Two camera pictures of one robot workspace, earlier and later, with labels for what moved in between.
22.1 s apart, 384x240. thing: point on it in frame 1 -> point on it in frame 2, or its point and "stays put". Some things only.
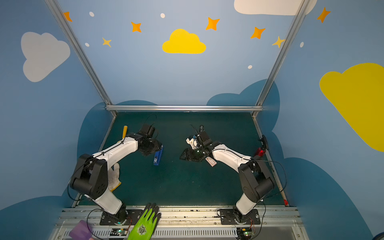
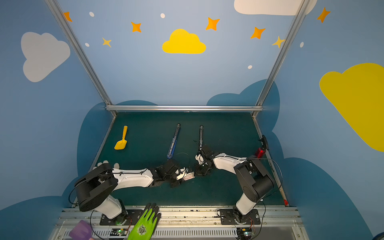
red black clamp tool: (261, 151) stays put
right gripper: (193, 154) -> (202, 167)
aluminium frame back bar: (184, 108) stays put
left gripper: (154, 146) -> (175, 176)
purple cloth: (81, 231) stays put
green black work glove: (145, 226) stays put
